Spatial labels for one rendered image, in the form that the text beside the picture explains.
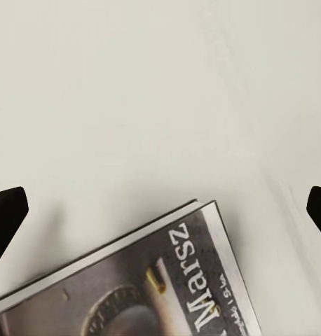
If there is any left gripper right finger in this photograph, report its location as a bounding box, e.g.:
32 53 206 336
306 186 321 231

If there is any hardback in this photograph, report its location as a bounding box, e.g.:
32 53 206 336
0 198 263 336

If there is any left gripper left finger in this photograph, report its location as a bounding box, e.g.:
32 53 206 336
0 186 29 259

